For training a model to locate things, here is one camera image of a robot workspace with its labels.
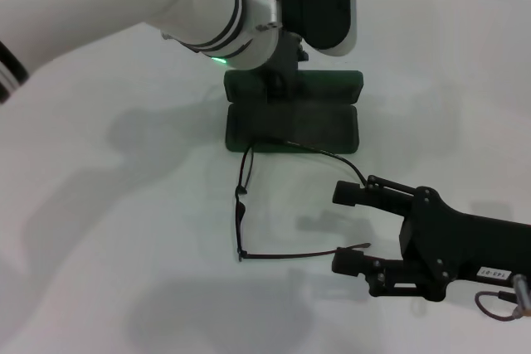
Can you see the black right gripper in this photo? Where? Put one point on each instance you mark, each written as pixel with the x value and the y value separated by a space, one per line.
pixel 452 246

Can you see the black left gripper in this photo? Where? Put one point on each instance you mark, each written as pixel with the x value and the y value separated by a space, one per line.
pixel 288 55

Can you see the green glasses case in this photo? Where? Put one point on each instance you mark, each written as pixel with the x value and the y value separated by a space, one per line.
pixel 323 122

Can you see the black thin-framed glasses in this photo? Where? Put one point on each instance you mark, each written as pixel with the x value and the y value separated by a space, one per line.
pixel 245 171

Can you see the white number label sticker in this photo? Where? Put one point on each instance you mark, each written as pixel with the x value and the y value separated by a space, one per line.
pixel 493 273

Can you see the silver right gripper connector stud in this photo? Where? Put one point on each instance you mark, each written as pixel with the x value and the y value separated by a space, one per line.
pixel 522 292

